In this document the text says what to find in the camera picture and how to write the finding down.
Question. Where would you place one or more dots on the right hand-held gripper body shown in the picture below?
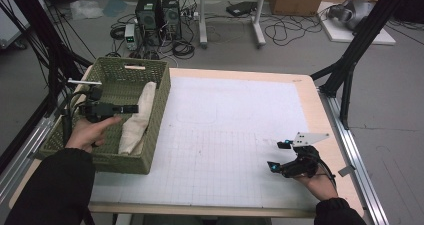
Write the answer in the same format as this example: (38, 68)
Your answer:
(300, 166)

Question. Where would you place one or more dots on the aluminium rail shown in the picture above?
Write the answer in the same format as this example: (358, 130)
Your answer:
(353, 118)
(23, 155)

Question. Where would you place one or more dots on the black flat box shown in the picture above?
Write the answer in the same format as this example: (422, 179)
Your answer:
(241, 8)

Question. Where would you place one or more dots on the grey bracket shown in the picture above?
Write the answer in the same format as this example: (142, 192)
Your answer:
(346, 171)

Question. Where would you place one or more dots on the blue sheet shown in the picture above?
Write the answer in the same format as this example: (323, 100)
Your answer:
(115, 6)

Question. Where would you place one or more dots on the white floor board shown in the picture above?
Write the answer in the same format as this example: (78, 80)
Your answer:
(336, 33)

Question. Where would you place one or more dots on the cream printed cloth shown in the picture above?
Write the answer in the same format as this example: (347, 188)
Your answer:
(136, 125)

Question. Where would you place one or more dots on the white cabinet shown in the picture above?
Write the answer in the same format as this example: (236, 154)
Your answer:
(10, 21)

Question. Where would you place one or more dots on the white power strip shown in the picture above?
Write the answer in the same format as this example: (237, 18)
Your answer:
(190, 14)

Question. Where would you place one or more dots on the grey power supply unit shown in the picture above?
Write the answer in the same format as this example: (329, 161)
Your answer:
(130, 35)

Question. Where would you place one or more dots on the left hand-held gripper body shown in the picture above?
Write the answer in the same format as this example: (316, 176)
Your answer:
(96, 111)

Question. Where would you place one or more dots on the wide black computer tower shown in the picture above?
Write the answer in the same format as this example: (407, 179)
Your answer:
(148, 15)

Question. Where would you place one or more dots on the white stand leg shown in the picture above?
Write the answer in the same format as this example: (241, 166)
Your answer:
(258, 21)
(202, 15)

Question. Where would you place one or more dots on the green woven basket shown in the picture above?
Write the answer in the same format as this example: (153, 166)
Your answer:
(156, 141)

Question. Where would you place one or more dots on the narrow black computer tower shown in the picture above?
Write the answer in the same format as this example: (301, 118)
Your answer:
(171, 15)

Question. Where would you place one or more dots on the black frame post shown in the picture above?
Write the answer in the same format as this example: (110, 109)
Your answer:
(50, 41)
(363, 35)

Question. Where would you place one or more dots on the small cardboard box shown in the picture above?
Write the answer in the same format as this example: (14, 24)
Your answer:
(296, 1)

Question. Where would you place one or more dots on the person's left hand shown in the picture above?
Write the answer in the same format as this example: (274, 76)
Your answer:
(86, 135)

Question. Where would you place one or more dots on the white grid mat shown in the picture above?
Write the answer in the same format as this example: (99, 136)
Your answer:
(233, 118)

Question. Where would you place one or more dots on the grey rounded device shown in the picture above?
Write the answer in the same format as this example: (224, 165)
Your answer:
(353, 13)

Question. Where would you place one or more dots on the person's right hand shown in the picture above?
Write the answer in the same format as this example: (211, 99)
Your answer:
(320, 186)

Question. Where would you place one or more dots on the clear plastic bag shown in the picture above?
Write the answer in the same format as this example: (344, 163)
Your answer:
(86, 9)

